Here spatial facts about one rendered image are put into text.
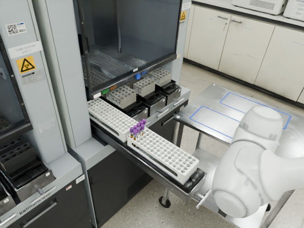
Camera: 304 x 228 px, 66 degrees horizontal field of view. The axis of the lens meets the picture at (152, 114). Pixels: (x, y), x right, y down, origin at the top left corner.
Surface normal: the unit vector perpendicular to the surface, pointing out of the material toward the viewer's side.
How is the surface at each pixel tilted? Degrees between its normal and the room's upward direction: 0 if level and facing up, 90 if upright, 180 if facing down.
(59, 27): 90
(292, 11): 90
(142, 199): 0
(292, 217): 0
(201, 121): 0
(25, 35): 90
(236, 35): 90
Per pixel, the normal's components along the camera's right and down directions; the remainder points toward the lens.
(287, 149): 0.05, -0.79
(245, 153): -0.38, -0.87
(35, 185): 0.75, 0.44
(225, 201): -0.62, 0.54
